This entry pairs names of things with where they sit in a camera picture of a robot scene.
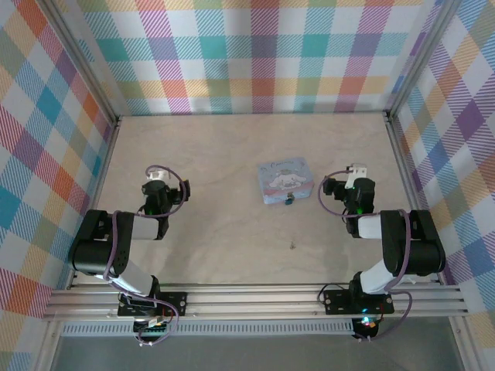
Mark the blue cartoon tin box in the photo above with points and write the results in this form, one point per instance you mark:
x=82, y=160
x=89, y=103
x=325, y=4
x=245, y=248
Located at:
x=284, y=174

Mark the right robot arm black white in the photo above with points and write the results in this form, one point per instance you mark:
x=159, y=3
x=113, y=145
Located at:
x=421, y=251

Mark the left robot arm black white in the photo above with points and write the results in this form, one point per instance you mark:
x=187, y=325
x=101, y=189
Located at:
x=93, y=251

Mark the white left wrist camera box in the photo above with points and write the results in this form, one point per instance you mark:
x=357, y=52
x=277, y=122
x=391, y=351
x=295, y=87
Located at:
x=158, y=175

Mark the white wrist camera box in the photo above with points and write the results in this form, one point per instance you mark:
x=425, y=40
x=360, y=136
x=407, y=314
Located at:
x=356, y=172
x=158, y=175

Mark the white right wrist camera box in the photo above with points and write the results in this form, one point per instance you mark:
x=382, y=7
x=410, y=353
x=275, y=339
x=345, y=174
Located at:
x=356, y=172

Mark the aluminium side rail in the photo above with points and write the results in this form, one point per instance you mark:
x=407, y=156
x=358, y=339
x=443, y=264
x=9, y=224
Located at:
x=96, y=193
x=406, y=174

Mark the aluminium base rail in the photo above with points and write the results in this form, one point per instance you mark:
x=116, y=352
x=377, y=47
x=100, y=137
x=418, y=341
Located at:
x=251, y=301

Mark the aluminium corner post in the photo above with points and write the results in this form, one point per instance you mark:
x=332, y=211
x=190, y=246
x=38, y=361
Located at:
x=88, y=62
x=417, y=58

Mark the aluminium frame leg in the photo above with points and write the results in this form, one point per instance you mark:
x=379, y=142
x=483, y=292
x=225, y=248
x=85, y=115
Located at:
x=462, y=348
x=48, y=348

